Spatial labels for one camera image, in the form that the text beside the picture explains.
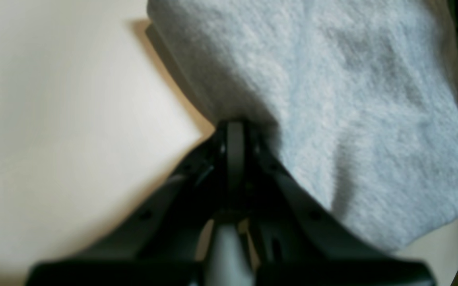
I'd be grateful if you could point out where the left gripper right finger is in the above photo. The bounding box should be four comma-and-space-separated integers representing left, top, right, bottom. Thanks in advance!
227, 122, 436, 286

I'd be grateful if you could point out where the grey T-shirt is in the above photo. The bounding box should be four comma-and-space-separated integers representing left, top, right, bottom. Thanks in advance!
146, 0, 458, 286

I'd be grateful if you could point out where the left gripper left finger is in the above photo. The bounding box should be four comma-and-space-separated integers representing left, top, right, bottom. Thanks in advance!
27, 122, 227, 286

